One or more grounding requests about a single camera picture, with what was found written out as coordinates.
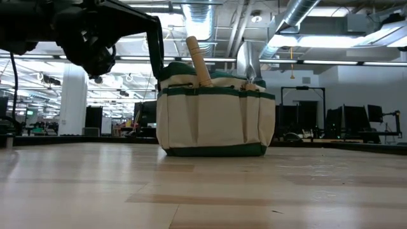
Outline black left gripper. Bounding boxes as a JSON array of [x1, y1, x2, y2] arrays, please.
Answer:
[[52, 0, 165, 80]]

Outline wide steel trowel wooden handle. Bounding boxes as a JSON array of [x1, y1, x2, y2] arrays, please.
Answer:
[[235, 40, 260, 93]]

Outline beige green canvas gardening bag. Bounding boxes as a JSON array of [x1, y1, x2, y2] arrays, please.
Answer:
[[155, 61, 277, 158]]

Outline black cabinet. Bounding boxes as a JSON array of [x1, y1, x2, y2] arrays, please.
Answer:
[[85, 106, 104, 137]]

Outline white pillar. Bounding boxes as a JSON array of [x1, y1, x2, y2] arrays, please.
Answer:
[[58, 63, 88, 137]]

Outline black background monitors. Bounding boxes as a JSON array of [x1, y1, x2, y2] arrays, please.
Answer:
[[324, 104, 403, 144]]

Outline silver ventilation duct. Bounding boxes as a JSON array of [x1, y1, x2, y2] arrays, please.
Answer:
[[183, 0, 217, 58]]

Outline black aluminium table frame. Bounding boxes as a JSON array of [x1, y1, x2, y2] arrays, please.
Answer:
[[0, 135, 407, 156]]

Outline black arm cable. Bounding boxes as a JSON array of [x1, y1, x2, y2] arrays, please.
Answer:
[[0, 52, 24, 136]]

